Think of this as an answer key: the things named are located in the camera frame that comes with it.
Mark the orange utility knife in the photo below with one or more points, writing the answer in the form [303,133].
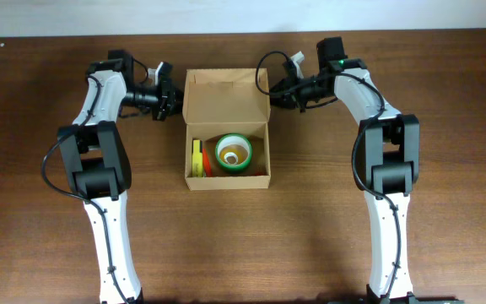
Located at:
[206,164]

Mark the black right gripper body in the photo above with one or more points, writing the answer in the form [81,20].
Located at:
[299,89]

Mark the yellow highlighter pen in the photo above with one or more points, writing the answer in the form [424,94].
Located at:
[197,158]

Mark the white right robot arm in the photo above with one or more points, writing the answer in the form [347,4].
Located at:
[384,160]

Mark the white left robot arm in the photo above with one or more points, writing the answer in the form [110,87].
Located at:
[97,166]

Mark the yellow clear tape roll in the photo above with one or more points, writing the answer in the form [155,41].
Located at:
[233,154]

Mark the brown cardboard box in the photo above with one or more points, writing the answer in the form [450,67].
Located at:
[222,101]

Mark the green tape roll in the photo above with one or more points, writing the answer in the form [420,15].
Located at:
[233,138]

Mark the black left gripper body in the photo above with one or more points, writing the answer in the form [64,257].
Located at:
[164,101]

